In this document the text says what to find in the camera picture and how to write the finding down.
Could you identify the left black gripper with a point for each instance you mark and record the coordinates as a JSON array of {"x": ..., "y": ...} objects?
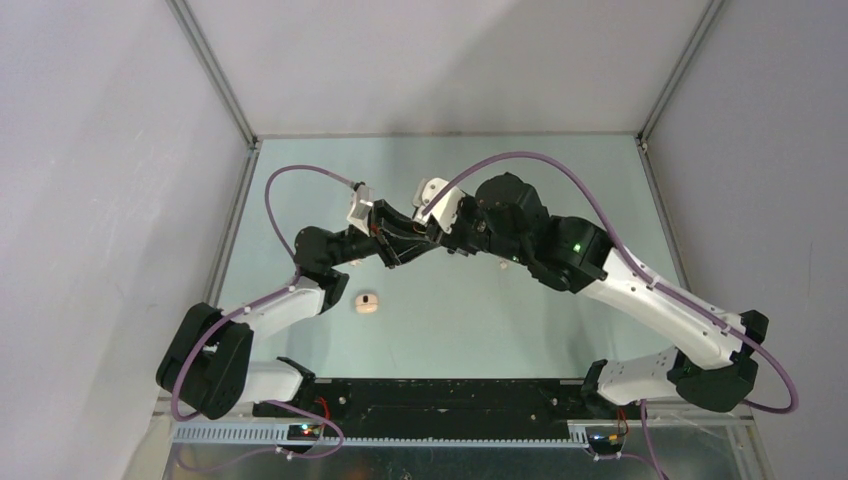
[{"x": 393, "y": 248}]

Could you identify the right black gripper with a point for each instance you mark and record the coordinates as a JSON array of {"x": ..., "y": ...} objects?
[{"x": 453, "y": 239}]

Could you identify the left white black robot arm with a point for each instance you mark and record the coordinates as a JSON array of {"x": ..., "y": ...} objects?
[{"x": 208, "y": 368}]

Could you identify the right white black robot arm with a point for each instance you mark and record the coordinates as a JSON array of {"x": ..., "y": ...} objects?
[{"x": 705, "y": 366}]

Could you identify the white earbud charging case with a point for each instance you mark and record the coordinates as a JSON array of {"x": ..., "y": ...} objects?
[{"x": 366, "y": 303}]

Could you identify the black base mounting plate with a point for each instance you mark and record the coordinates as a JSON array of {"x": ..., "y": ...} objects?
[{"x": 454, "y": 408}]

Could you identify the left controller board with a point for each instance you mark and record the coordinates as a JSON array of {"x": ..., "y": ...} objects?
[{"x": 304, "y": 432}]

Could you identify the controller board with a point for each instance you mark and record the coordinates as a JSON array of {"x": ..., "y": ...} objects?
[
  {"x": 304, "y": 432},
  {"x": 605, "y": 447}
]

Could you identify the right controller board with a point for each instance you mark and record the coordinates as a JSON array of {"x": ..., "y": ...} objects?
[{"x": 605, "y": 447}]

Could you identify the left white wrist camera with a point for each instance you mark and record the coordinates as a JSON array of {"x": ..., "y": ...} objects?
[{"x": 361, "y": 205}]

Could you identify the white slotted cable duct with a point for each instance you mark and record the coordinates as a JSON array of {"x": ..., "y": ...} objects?
[{"x": 286, "y": 434}]

